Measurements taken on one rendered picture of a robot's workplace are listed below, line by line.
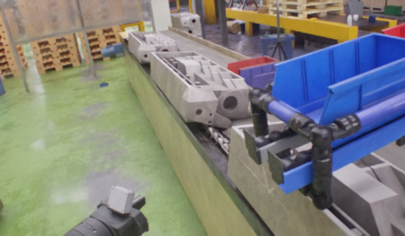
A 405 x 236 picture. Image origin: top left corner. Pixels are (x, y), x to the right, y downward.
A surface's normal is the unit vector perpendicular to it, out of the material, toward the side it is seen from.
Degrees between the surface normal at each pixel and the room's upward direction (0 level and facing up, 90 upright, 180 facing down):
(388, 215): 46
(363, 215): 80
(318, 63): 88
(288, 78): 88
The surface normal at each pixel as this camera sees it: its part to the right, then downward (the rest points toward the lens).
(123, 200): -0.40, -0.18
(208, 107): 0.33, 0.37
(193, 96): 0.24, -0.52
